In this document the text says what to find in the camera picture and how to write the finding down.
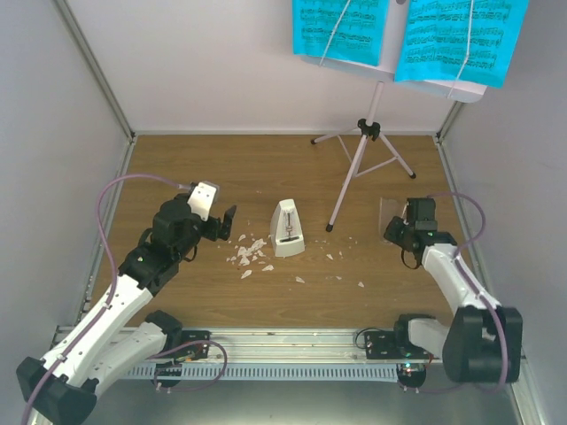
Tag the white metronome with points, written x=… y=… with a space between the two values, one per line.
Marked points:
x=286 y=233

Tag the right cyan sheet music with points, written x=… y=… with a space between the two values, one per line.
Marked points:
x=454 y=41

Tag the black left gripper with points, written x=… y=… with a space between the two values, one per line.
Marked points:
x=213 y=233

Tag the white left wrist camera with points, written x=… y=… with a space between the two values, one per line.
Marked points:
x=202 y=198

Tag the white tripod music stand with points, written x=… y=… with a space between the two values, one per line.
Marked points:
x=367 y=126

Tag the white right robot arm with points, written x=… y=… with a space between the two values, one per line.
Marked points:
x=483 y=343

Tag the cyan sheet music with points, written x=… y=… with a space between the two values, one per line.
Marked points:
x=341 y=30
x=454 y=41

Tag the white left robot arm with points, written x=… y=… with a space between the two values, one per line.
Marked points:
x=63 y=386

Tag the white slotted cable duct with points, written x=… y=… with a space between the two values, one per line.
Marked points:
x=282 y=372

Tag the left cyan sheet music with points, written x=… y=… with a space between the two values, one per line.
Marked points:
x=341 y=30

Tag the white paper scrap pile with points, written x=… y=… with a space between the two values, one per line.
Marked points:
x=249 y=248

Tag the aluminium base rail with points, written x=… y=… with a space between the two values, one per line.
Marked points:
x=255 y=345

